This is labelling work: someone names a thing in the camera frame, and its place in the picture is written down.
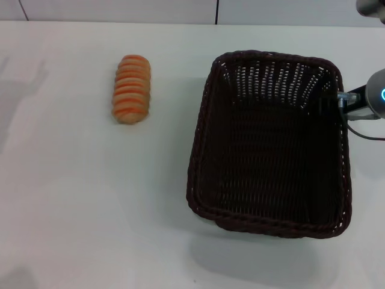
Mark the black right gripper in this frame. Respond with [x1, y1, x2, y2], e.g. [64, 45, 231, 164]
[318, 85, 369, 116]

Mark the dark brown woven basket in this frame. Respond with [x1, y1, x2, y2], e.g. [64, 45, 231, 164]
[185, 49, 353, 240]

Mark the orange striped bread loaf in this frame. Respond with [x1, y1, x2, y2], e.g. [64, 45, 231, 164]
[111, 54, 152, 125]

